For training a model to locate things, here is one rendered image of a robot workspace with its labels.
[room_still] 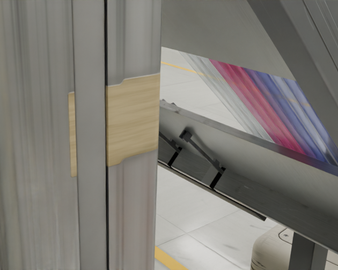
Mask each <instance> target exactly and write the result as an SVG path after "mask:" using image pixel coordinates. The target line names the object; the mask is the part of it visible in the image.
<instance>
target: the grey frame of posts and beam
mask: <svg viewBox="0 0 338 270"><path fill-rule="evenodd" d="M162 17H163V0H105V98H106V220H107V270H154V269H155V235H156V202H157V169H158V135H159V102H160V68H161V35H162ZM0 270H80V260H79V227H78V193H77V160H76V127H75V94H74V60H73V42H72V9H71V0H0Z"/></svg>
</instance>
